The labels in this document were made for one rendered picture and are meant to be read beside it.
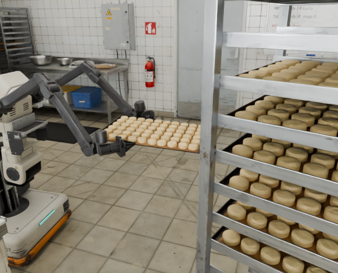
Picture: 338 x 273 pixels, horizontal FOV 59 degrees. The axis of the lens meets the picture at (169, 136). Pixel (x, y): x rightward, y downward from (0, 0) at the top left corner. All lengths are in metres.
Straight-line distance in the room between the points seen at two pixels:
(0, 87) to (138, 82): 3.56
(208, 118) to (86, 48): 5.19
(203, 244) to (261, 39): 0.53
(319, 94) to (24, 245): 2.10
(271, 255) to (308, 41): 0.53
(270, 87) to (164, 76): 4.57
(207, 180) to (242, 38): 0.33
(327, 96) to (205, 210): 0.40
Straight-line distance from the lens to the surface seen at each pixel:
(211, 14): 0.66
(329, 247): 0.80
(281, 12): 1.07
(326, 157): 0.79
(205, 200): 0.78
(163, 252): 2.41
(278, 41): 0.63
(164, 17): 5.09
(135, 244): 2.49
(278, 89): 0.64
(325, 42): 0.61
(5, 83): 2.08
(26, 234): 2.38
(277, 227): 0.82
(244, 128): 0.69
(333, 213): 0.75
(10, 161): 2.27
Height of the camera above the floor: 1.63
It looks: 21 degrees down
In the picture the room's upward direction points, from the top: straight up
